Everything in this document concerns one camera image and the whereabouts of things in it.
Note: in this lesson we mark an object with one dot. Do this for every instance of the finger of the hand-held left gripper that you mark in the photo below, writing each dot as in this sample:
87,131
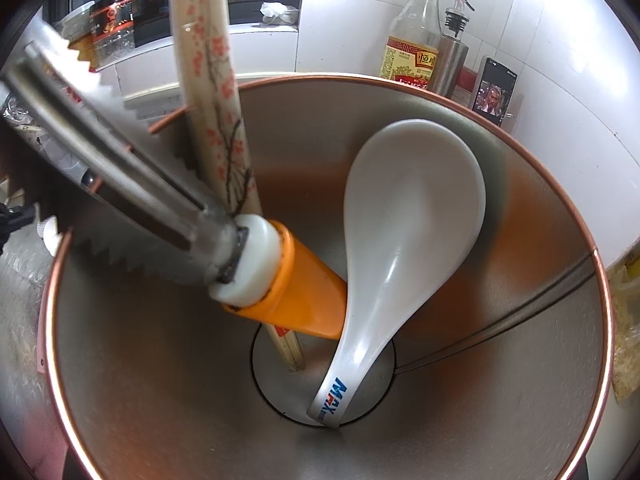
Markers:
15,216

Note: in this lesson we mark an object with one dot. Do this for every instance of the packaged printed chopsticks pair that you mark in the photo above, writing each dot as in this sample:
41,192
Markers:
210,60

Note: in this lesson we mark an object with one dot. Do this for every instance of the white ceramic soup spoon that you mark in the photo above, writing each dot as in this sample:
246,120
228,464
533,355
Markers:
415,200

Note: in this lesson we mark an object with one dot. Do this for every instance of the metal cup copper rim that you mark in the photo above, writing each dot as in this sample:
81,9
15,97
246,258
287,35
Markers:
500,360

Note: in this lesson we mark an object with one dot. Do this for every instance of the jar with yellow contents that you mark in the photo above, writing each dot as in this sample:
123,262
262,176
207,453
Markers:
80,46

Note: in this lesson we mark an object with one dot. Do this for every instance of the clear bottle dark label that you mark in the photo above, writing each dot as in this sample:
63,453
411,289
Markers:
112,30

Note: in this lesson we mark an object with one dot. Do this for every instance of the crumpled white tissue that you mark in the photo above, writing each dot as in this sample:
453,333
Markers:
277,10

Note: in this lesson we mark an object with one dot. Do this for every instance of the vinegar bottle yellow cap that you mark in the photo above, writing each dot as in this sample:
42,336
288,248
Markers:
407,55

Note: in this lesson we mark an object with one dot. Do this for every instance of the stainless oil dispenser bottle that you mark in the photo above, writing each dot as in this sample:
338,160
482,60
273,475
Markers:
450,65

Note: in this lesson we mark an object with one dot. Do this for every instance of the black smartphone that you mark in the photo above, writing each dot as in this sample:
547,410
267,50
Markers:
492,95

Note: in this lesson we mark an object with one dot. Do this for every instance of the yellow noodle packet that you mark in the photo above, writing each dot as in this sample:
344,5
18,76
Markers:
627,340

